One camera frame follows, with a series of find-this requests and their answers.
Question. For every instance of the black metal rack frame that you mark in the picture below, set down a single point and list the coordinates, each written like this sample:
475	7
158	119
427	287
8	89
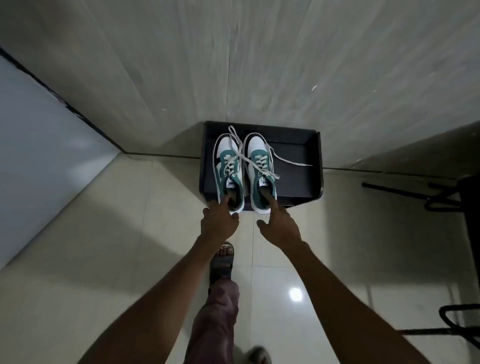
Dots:
412	193

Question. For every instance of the dark door frame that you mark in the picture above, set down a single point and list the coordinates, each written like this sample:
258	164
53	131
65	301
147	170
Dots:
93	126

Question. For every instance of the dark sandal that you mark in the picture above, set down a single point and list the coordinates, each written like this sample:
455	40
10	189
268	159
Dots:
222	266

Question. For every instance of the person's left forearm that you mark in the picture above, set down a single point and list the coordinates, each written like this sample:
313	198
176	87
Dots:
150	318

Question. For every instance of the green white sneaker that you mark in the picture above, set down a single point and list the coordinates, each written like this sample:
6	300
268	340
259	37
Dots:
257	144
225	168

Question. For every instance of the person's right hand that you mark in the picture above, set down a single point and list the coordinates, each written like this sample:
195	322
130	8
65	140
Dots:
281	230

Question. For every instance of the person's trouser leg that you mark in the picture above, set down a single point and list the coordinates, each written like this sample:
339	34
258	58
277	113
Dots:
217	318

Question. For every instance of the person's right forearm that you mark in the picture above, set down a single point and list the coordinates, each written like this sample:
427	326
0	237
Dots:
337	307

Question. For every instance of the black wooden shoe rack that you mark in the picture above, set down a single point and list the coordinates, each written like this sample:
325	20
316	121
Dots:
296	180

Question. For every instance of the person's left hand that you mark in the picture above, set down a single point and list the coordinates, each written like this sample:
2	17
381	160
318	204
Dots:
219	225

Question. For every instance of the white door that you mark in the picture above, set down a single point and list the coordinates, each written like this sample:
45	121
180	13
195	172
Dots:
37	150

